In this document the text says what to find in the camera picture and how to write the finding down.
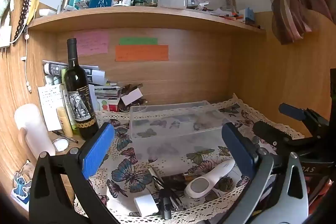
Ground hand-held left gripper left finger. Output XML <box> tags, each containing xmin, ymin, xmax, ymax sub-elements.
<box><xmin>28</xmin><ymin>122</ymin><xmax>122</xmax><ymax>224</ymax></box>

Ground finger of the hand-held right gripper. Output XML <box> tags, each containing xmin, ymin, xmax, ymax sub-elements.
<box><xmin>279</xmin><ymin>103</ymin><xmax>313</xmax><ymax>125</ymax></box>
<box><xmin>252</xmin><ymin>121</ymin><xmax>306</xmax><ymax>152</ymax></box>

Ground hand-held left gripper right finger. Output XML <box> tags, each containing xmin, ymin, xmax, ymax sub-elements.
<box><xmin>221</xmin><ymin>122</ymin><xmax>309</xmax><ymax>224</ymax></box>

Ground white handheld massager device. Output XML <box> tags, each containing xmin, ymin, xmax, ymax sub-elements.
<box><xmin>184</xmin><ymin>158</ymin><xmax>236</xmax><ymax>199</ymax></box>

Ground brown marbled tube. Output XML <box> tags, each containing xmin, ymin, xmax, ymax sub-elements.
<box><xmin>161</xmin><ymin>173</ymin><xmax>196</xmax><ymax>184</ymax></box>

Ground clear plastic container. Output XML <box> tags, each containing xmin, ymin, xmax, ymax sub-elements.
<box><xmin>129</xmin><ymin>100</ymin><xmax>237</xmax><ymax>160</ymax></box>

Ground white charger plug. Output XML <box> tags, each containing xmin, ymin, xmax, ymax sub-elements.
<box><xmin>133</xmin><ymin>195</ymin><xmax>160</xmax><ymax>217</ymax></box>

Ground black clip tool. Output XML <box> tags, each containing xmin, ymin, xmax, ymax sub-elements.
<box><xmin>159</xmin><ymin>189</ymin><xmax>184</xmax><ymax>220</ymax></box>

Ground butterfly printed lace tablecloth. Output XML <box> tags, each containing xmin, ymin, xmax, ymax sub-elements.
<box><xmin>74</xmin><ymin>94</ymin><xmax>305</xmax><ymax>224</ymax></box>

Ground black pen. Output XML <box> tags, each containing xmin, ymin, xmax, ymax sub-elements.
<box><xmin>52</xmin><ymin>130</ymin><xmax>79</xmax><ymax>144</ymax></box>

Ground small round mirror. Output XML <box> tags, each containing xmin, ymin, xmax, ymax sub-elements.
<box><xmin>52</xmin><ymin>138</ymin><xmax>70</xmax><ymax>153</ymax></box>

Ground pale yellow tube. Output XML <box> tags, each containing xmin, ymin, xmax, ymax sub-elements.
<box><xmin>56</xmin><ymin>106</ymin><xmax>74</xmax><ymax>138</ymax></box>

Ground stack of papers and boxes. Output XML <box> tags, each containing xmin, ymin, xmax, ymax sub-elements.
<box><xmin>92</xmin><ymin>81</ymin><xmax>124</xmax><ymax>112</ymax></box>

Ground dark wine bottle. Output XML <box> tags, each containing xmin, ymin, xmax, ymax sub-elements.
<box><xmin>64</xmin><ymin>38</ymin><xmax>100</xmax><ymax>139</ymax></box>

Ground silver metal clip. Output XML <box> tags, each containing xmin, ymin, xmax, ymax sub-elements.
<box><xmin>148</xmin><ymin>167</ymin><xmax>164</xmax><ymax>190</ymax></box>

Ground white card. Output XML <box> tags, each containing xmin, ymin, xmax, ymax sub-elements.
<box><xmin>120</xmin><ymin>89</ymin><xmax>144</xmax><ymax>106</ymax></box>

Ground white handwritten note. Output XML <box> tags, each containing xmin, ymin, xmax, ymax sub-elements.
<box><xmin>38</xmin><ymin>84</ymin><xmax>67</xmax><ymax>132</ymax></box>

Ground white plastic bottle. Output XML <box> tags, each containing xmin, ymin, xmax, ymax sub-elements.
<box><xmin>14</xmin><ymin>103</ymin><xmax>56</xmax><ymax>160</ymax></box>

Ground blue cartoon sticker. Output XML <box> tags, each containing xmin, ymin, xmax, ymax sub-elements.
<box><xmin>10</xmin><ymin>171</ymin><xmax>34</xmax><ymax>205</ymax></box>

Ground rolled magazine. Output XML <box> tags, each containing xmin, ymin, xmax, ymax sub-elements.
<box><xmin>42</xmin><ymin>60</ymin><xmax>106</xmax><ymax>83</ymax></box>

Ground small blue box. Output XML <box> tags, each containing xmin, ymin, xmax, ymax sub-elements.
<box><xmin>242</xmin><ymin>7</ymin><xmax>256</xmax><ymax>23</ymax></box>

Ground orange sticky note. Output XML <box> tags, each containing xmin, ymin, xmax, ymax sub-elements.
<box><xmin>115</xmin><ymin>45</ymin><xmax>169</xmax><ymax>62</ymax></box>

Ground pink sticky note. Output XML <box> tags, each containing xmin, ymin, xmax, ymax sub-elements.
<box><xmin>74</xmin><ymin>31</ymin><xmax>110</xmax><ymax>55</ymax></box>

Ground green sticky note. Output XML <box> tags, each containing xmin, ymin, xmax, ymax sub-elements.
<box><xmin>119</xmin><ymin>37</ymin><xmax>158</xmax><ymax>45</ymax></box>

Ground reed diffuser sticks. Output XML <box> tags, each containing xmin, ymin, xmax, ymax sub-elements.
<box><xmin>224</xmin><ymin>0</ymin><xmax>237</xmax><ymax>12</ymax></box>

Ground wooden shelf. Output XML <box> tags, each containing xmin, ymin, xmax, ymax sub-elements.
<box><xmin>27</xmin><ymin>6</ymin><xmax>267</xmax><ymax>34</ymax></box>

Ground silver can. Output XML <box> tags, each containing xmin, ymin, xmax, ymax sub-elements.
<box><xmin>60</xmin><ymin>0</ymin><xmax>72</xmax><ymax>13</ymax></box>

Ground white rectangular case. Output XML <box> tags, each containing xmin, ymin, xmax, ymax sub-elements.
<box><xmin>157</xmin><ymin>0</ymin><xmax>188</xmax><ymax>9</ymax></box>

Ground white charging cable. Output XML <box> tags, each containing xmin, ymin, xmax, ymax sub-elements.
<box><xmin>21</xmin><ymin>30</ymin><xmax>33</xmax><ymax>93</ymax></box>

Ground dark beaded necklace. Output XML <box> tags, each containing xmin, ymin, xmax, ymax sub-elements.
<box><xmin>13</xmin><ymin>0</ymin><xmax>30</xmax><ymax>44</ymax></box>

